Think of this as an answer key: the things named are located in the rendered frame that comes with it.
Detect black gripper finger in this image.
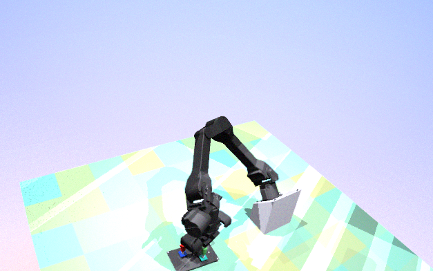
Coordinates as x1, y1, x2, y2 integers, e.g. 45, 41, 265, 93
202, 238, 211, 247
209, 231, 220, 241

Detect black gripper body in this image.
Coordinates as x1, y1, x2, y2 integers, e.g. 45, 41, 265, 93
180, 210, 232, 253

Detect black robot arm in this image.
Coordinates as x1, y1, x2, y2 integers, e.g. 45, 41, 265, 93
181, 116, 282, 238

